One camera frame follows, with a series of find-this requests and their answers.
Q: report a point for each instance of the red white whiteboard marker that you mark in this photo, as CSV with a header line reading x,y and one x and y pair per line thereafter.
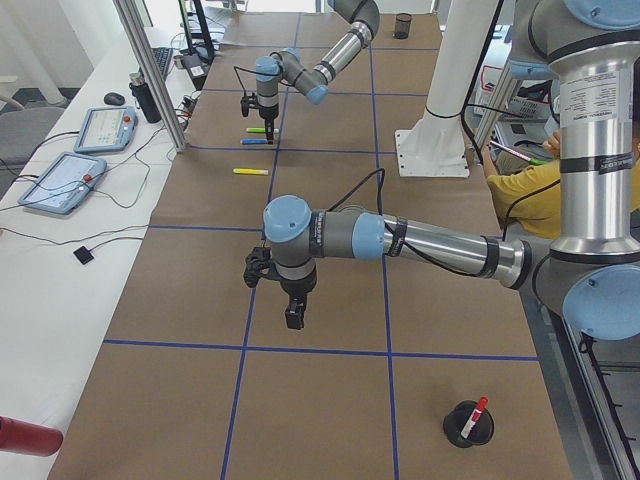
x,y
474,416

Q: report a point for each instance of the black mesh cup left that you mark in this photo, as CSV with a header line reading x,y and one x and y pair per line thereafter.
x,y
453,423

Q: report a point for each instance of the black water bottle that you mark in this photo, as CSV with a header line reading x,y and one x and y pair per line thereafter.
x,y
142,93

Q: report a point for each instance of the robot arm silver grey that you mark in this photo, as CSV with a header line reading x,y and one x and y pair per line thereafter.
x,y
589,274
313,82

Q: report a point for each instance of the red bottle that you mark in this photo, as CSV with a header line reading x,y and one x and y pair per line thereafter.
x,y
29,439

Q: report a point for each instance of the black computer mouse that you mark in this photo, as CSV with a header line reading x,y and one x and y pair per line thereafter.
x,y
114,99

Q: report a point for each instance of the black keyboard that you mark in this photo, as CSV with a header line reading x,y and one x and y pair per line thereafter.
x,y
163,57

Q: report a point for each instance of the white camera stand post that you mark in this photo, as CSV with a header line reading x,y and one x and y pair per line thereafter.
x,y
435,146

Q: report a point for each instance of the teach pendant blue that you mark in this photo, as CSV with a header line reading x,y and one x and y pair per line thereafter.
x,y
65,184
106,130

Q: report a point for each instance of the person in yellow shirt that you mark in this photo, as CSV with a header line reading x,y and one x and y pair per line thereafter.
x,y
530,196

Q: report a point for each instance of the yellow highlighter pen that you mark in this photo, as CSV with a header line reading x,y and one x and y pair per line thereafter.
x,y
250,171

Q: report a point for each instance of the green highlighter pen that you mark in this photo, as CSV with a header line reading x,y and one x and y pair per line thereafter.
x,y
260,130

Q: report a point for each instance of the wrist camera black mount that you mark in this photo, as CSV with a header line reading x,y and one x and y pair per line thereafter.
x,y
248,103
258,265

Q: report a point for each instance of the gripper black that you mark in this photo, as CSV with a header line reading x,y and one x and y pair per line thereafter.
x,y
296,289
269,114

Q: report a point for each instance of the small black sensor box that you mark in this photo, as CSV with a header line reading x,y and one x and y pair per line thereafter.
x,y
83,255

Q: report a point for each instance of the black mesh cup right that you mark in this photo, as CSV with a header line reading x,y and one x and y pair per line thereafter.
x,y
402,25

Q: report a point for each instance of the blue highlighter pen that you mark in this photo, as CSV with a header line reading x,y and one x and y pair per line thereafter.
x,y
256,141

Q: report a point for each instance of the black mesh cup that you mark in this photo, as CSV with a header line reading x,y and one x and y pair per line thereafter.
x,y
453,423
402,25

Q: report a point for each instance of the aluminium frame post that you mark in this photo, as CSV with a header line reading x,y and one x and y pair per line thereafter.
x,y
135,31

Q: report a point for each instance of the teach pendant far blue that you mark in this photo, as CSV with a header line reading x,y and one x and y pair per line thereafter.
x,y
106,130

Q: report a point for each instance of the teach pendant near blue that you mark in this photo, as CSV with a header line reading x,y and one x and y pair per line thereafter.
x,y
65,184

